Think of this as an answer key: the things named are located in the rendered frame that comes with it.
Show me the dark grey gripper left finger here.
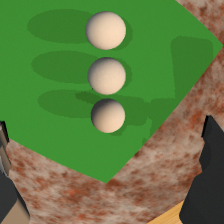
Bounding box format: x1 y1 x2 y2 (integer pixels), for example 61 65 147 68
0 121 30 224

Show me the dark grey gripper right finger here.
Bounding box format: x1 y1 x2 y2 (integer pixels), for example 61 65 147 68
179 115 224 224

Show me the green golf mat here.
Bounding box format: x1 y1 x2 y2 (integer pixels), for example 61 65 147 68
0 0 223 183

